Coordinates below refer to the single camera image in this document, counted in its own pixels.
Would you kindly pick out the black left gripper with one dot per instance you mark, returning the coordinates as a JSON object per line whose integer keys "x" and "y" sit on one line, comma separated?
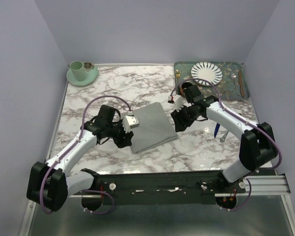
{"x": 121, "y": 141}

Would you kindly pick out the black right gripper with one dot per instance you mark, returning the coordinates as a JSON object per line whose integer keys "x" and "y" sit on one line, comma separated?
{"x": 179, "y": 125}

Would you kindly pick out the grey woven cloth napkin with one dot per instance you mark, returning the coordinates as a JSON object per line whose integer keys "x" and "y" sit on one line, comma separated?
{"x": 154, "y": 128}

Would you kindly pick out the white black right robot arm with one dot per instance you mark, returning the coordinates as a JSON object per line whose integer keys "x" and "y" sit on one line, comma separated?
{"x": 257, "y": 142}

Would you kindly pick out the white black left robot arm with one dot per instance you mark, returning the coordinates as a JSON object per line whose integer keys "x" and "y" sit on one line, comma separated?
{"x": 50, "y": 183}

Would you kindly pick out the red black tea cup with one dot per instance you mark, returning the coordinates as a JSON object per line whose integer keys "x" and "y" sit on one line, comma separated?
{"x": 183, "y": 87}

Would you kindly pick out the white blue striped plate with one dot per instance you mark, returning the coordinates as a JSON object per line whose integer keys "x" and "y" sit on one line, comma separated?
{"x": 206, "y": 71}

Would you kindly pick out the teal floral serving tray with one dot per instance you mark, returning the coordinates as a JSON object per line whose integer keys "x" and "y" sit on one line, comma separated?
{"x": 226, "y": 86}

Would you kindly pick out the silver spoon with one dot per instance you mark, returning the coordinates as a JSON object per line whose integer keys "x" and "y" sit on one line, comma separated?
{"x": 233, "y": 78}

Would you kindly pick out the mint green floral plate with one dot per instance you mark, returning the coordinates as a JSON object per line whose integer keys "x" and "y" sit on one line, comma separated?
{"x": 91, "y": 74}

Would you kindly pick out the brown wooden knife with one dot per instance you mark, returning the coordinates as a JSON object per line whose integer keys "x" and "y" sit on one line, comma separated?
{"x": 240, "y": 82}

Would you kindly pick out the mint green cup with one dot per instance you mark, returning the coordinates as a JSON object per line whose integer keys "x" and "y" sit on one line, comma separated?
{"x": 77, "y": 68}

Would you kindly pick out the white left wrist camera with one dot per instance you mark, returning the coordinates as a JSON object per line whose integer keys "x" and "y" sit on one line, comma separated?
{"x": 129, "y": 122}

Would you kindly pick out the blue handled utensil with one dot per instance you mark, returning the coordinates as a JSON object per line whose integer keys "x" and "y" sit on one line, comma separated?
{"x": 216, "y": 129}

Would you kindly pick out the gold fork green handle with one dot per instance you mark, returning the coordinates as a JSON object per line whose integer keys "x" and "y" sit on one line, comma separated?
{"x": 177, "y": 78}

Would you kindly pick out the black metal base frame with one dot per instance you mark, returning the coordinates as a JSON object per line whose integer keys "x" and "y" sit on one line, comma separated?
{"x": 196, "y": 187}

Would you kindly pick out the aluminium extrusion rail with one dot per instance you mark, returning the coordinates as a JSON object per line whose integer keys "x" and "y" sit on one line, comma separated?
{"x": 258, "y": 185}

